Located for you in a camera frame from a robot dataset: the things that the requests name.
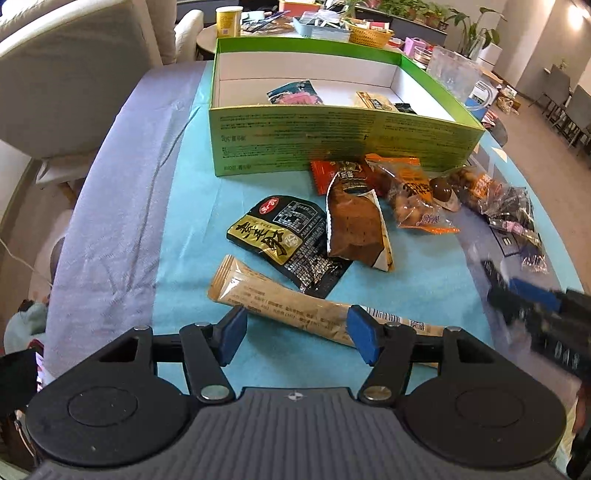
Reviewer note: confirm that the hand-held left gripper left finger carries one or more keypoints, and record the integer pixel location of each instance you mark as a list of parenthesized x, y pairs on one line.
[(231, 334)]

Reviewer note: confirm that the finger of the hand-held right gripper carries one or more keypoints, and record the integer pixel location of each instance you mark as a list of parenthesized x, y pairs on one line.
[(535, 295), (508, 309)]

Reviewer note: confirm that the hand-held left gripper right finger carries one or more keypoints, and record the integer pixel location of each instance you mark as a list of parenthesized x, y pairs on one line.
[(364, 334)]

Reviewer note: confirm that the long beige stick packet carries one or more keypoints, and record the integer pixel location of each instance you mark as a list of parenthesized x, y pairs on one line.
[(300, 304)]

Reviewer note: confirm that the dark plum snack packets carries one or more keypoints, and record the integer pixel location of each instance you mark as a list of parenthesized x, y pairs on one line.
[(512, 217)]

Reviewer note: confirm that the black gold snack packet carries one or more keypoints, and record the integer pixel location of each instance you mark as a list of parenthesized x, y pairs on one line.
[(286, 240)]

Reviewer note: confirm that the brown tofu snack packet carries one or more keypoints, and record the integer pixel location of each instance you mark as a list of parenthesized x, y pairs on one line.
[(358, 221)]

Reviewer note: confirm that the clear nut snack packet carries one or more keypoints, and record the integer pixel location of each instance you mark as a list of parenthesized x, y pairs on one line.
[(480, 184)]

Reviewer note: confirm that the brown egg snack packet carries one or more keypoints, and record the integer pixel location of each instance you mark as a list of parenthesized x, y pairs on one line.
[(441, 190)]

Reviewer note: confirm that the orange snack packet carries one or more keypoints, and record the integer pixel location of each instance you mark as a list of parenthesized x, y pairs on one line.
[(411, 198)]

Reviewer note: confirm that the red snack packet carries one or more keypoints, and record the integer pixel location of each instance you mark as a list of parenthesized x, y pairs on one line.
[(325, 177)]

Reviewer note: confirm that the green cardboard box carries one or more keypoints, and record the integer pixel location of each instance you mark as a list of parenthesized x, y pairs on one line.
[(295, 138)]

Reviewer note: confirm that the small black snack packet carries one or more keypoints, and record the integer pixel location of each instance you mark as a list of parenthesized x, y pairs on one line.
[(406, 109)]

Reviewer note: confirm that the yellow snack packet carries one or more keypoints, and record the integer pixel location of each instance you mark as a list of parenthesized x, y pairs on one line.
[(374, 101)]

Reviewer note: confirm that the turquoise patterned table mat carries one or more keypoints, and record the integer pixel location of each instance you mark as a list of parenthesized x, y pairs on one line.
[(198, 258)]

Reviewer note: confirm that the lilac grey table cloth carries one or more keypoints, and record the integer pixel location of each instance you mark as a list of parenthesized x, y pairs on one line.
[(115, 207)]

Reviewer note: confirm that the grey dining chair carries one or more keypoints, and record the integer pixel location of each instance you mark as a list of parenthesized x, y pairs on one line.
[(554, 92), (577, 120)]

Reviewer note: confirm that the light blue cloth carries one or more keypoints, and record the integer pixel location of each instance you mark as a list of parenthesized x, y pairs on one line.
[(25, 323)]

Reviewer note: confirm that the blue white carton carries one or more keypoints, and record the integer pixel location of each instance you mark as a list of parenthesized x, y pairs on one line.
[(482, 94)]

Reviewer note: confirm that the clear glass mug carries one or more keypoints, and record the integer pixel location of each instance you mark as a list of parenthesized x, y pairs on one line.
[(450, 74)]

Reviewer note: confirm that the tall leafy floor plant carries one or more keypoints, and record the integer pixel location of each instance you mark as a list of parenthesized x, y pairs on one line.
[(475, 27)]

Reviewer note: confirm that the pink box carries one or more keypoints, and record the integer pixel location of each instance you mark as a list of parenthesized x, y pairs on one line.
[(413, 46)]

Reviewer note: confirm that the dark grey television cabinet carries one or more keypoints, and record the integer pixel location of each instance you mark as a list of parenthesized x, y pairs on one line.
[(429, 32)]

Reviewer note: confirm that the yellow woven basket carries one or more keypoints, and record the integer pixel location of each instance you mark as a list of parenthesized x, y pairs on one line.
[(369, 37)]

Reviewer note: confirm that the grey blue organizer tray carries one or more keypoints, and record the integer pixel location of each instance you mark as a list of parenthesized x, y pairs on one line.
[(323, 32)]

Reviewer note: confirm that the white boucle chair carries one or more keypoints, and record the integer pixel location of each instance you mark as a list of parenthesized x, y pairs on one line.
[(187, 32)]

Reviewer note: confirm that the potted green plant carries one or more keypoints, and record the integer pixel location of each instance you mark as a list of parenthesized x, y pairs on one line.
[(415, 9)]

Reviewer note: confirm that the beige sofa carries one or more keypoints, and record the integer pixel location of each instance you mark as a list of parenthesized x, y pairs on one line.
[(69, 69)]

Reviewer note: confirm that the yellow can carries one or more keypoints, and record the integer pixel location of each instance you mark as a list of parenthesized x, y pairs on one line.
[(228, 23)]

